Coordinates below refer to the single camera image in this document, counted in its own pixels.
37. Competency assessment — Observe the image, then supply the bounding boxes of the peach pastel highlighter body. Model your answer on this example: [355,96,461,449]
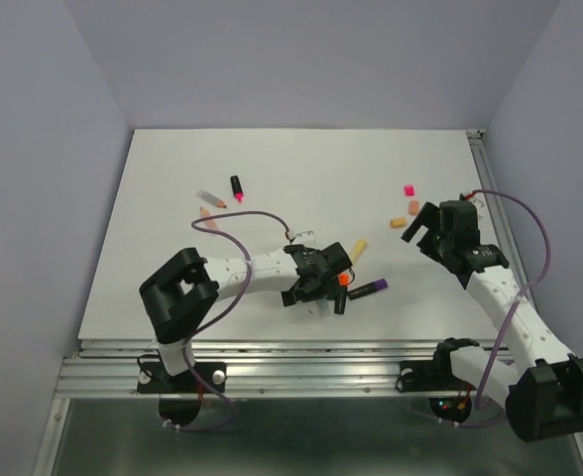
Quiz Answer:
[198,207,219,232]

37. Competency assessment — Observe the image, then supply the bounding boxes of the yellow pastel highlighter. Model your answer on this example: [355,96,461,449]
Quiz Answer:
[348,239,367,265]

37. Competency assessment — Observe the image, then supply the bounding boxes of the mint pastel highlighter body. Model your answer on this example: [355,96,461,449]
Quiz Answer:
[315,297,331,317]

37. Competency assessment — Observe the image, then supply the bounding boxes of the coral pastel highlighter cap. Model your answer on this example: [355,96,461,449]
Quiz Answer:
[408,200,419,216]

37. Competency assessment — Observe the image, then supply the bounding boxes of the orange cap black highlighter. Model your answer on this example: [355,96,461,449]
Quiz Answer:
[334,289,348,315]

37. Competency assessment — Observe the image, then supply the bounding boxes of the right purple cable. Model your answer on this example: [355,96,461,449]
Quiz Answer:
[439,188,553,428]

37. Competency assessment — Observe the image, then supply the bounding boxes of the purple cap black highlighter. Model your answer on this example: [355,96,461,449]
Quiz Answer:
[347,279,388,300]

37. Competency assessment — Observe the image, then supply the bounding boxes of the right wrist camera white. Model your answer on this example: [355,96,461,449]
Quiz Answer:
[462,193,488,221]

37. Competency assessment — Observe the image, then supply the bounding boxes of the pink highlighter black body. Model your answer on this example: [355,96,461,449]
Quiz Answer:
[230,176,244,203]

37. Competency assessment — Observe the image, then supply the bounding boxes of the front aluminium rail frame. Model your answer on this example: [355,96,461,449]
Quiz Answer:
[31,338,583,476]

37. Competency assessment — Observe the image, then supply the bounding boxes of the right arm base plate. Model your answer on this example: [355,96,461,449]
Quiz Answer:
[396,360,473,426]

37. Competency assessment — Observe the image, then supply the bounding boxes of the right aluminium side rail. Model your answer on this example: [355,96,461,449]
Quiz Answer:
[464,128,540,318]

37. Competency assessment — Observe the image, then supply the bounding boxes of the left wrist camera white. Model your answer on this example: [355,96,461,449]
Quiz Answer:
[286,230,317,248]

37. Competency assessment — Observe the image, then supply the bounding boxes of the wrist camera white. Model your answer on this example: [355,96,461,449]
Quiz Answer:
[286,230,317,248]
[462,193,488,221]

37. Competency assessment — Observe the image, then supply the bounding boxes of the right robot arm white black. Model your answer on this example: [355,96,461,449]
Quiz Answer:
[396,198,583,442]

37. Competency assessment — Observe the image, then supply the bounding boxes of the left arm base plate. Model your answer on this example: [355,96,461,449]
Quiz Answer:
[136,354,227,431]

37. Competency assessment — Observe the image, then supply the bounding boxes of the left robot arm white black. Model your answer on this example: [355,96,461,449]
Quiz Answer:
[139,242,353,391]

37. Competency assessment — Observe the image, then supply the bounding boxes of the yellow-orange pastel cap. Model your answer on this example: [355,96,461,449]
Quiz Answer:
[390,217,408,229]

